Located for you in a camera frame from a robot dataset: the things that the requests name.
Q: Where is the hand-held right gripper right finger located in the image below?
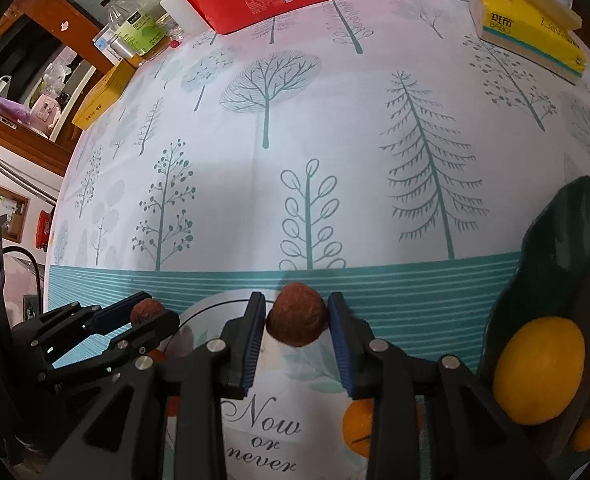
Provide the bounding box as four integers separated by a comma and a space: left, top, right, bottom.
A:
326, 291, 558, 480

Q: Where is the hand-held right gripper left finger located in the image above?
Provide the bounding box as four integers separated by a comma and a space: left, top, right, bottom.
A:
45, 290, 267, 480

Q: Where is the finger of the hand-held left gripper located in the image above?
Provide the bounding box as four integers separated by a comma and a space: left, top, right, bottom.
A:
82, 290, 152, 336
109, 310, 181, 362

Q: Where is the red-brown lychee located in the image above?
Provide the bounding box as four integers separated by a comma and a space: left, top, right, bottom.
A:
266, 282, 330, 348
130, 298, 166, 326

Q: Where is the yellow lemon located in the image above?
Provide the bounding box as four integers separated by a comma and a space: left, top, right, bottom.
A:
492, 316, 587, 426

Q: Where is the dark green scalloped plate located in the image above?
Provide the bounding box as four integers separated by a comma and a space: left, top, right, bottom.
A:
475, 176, 590, 463

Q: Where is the orange tangerine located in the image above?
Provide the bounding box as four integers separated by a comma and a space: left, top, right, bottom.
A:
147, 350, 182, 418
342, 397, 426, 458

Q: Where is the red container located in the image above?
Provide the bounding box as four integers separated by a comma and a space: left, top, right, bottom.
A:
34, 210, 54, 250

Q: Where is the yellow tin box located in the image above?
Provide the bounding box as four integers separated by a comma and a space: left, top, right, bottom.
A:
71, 60, 136, 132

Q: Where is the pink kitchen appliance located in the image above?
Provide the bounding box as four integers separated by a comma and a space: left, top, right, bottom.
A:
30, 97, 60, 128

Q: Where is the purple plastic bag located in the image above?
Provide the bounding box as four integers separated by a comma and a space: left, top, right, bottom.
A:
0, 96, 33, 123

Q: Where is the grey metal can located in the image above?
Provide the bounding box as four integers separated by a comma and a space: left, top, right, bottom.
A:
111, 35, 143, 61

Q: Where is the blue white carton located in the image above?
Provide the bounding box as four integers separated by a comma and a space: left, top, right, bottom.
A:
93, 30, 120, 63

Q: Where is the green label plastic bottle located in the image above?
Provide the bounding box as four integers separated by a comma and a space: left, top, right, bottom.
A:
100, 0, 168, 58

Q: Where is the white squeeze bottle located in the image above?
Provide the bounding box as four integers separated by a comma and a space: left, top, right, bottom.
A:
120, 0, 217, 36

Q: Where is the yellow tissue pack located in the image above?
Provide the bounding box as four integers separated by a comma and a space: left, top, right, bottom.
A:
468, 0, 590, 85

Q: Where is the black cable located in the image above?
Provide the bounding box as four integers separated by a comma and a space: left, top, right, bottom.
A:
2, 246, 43, 318

